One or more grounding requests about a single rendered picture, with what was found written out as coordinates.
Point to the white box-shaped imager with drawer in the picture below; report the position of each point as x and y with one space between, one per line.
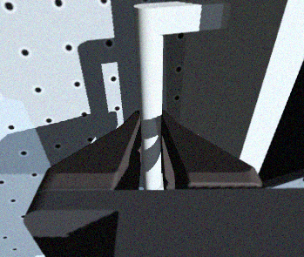
241 88

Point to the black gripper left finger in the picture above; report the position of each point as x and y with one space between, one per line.
111 161

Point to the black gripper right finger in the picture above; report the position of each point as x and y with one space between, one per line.
192 162

